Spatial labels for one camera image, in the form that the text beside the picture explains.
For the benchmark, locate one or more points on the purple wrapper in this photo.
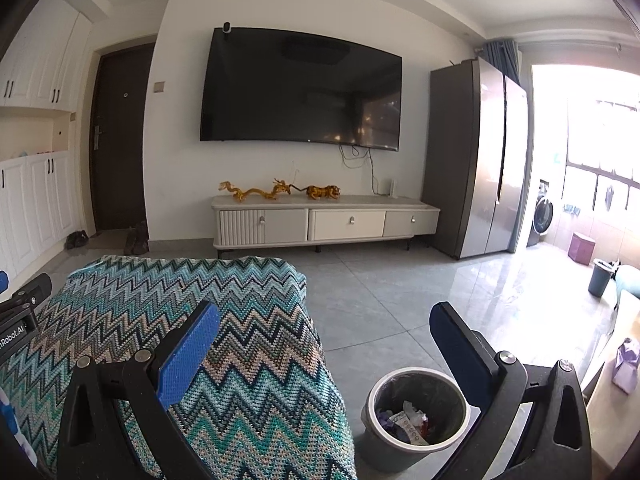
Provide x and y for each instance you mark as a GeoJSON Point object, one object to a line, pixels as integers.
{"type": "Point", "coordinates": [386, 419]}

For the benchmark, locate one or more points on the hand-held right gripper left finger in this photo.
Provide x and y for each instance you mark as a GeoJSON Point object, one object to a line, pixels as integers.
{"type": "Point", "coordinates": [192, 350]}

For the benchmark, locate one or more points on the dark brown entrance door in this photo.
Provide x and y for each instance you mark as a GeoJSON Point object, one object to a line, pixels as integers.
{"type": "Point", "coordinates": [122, 150]}

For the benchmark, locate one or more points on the hanging cloth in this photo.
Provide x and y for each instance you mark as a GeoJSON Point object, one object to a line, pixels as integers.
{"type": "Point", "coordinates": [608, 197]}

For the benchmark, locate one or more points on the white blister pack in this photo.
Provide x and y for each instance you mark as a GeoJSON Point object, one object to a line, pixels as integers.
{"type": "Point", "coordinates": [411, 434]}

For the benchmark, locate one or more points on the white router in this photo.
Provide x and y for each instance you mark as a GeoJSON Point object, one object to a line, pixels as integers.
{"type": "Point", "coordinates": [392, 189]}

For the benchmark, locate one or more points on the teal seat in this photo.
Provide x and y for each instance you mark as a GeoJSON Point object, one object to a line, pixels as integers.
{"type": "Point", "coordinates": [629, 285]}

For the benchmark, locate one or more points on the dark blue waste bin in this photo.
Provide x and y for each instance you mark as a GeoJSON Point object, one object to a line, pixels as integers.
{"type": "Point", "coordinates": [600, 280]}

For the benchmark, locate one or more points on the grey round trash bin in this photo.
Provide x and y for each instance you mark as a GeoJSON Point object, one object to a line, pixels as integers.
{"type": "Point", "coordinates": [380, 450]}

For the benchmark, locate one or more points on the blue grey curtain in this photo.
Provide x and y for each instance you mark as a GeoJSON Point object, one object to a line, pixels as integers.
{"type": "Point", "coordinates": [502, 57]}

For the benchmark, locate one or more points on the white television cabinet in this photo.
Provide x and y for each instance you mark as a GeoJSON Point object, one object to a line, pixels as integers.
{"type": "Point", "coordinates": [345, 225]}

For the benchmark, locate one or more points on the red white wrapper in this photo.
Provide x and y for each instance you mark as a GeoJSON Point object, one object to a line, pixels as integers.
{"type": "Point", "coordinates": [425, 424]}

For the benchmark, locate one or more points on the small white security camera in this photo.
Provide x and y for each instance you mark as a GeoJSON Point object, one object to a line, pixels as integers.
{"type": "Point", "coordinates": [227, 28]}

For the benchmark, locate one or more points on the grey double-door refrigerator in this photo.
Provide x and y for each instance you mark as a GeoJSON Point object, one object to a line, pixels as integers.
{"type": "Point", "coordinates": [460, 160]}

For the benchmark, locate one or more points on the zigzag knitted blanket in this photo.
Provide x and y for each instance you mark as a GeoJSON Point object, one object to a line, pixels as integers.
{"type": "Point", "coordinates": [250, 310]}

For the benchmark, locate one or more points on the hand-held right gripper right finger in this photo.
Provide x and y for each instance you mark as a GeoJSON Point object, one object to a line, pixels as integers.
{"type": "Point", "coordinates": [457, 350]}

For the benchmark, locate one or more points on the brown boots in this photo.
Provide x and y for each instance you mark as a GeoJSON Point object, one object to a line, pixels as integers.
{"type": "Point", "coordinates": [136, 240]}

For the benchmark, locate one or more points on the grey washing machine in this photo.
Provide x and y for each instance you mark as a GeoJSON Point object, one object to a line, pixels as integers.
{"type": "Point", "coordinates": [542, 215]}

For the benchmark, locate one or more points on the golden tiger figurine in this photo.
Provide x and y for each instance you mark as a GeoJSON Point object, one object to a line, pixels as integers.
{"type": "Point", "coordinates": [322, 192]}

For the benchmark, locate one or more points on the dark low shoes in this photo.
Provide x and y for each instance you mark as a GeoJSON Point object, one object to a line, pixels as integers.
{"type": "Point", "coordinates": [77, 240]}

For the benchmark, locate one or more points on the purple cube stool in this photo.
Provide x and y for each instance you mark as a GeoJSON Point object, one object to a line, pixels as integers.
{"type": "Point", "coordinates": [583, 249]}

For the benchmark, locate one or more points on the blue white printed bag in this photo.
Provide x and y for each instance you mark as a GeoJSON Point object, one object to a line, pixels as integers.
{"type": "Point", "coordinates": [15, 435]}

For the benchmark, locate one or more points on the wall light switch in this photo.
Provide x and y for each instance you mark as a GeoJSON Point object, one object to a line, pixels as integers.
{"type": "Point", "coordinates": [158, 87]}

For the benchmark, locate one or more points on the white shoe cabinet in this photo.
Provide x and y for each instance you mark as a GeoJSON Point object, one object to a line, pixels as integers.
{"type": "Point", "coordinates": [35, 60]}

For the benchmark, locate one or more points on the white coffee table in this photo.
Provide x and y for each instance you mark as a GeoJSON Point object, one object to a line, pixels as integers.
{"type": "Point", "coordinates": [610, 410]}

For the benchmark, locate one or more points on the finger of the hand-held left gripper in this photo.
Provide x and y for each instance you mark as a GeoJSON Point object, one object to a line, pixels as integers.
{"type": "Point", "coordinates": [3, 281]}
{"type": "Point", "coordinates": [35, 287]}

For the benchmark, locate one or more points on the black wall television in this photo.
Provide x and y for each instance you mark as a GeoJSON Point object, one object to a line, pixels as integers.
{"type": "Point", "coordinates": [300, 85]}

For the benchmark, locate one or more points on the golden dragon figurine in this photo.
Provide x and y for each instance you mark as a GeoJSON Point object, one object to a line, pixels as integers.
{"type": "Point", "coordinates": [255, 192]}

